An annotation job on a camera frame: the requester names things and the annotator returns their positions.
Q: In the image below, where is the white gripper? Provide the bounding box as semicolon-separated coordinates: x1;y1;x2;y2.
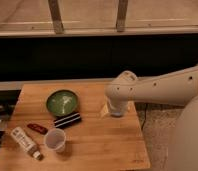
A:
100;99;128;118

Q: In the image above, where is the translucent white cup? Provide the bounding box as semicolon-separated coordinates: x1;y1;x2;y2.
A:
44;128;66;153

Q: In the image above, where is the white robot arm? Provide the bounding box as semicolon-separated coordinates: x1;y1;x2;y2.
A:
101;64;198;171

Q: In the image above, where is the green ceramic bowl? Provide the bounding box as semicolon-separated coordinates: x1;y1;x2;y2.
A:
46;90;79;117

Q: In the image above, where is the blue cloth piece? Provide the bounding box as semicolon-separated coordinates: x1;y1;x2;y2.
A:
112;113;123;117

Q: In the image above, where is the black white striped box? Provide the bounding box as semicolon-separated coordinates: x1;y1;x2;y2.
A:
54;113;82;129

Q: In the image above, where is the wooden table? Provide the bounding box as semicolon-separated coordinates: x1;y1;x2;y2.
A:
0;82;150;171

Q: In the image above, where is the red small packet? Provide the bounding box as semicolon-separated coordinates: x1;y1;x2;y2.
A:
27;124;48;135

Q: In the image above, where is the white tube bottle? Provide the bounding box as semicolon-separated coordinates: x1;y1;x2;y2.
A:
10;127;43;160

